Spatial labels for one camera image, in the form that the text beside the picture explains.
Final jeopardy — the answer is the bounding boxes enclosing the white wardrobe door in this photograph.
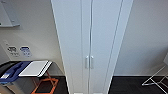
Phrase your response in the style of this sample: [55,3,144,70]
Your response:
[88,0,125,94]
[50,0,93,94]

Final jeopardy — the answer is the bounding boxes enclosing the white wardrobe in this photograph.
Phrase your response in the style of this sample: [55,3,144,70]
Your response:
[50,0,134,94]

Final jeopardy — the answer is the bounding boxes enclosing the white flat board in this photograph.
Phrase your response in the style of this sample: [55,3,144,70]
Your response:
[18,59,54,79]

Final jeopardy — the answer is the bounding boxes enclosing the grey bin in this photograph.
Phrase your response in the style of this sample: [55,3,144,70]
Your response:
[0,78,34,94]

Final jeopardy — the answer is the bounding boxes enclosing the white wardrobe door handle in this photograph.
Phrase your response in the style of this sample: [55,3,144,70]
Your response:
[84,55,90,70]
[89,55,95,70]

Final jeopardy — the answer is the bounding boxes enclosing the orange metal frame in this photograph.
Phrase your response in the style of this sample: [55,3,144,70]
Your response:
[31,71,60,94]

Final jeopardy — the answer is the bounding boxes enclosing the blue printed wall label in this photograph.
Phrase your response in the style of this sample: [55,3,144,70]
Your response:
[19,45,33,58]

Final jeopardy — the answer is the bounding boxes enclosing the white wire drying rack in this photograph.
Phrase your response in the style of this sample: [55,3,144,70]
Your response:
[141,53,168,89]

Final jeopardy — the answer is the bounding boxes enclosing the white wall-mounted box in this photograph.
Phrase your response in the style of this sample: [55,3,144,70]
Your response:
[0,0,21,29]

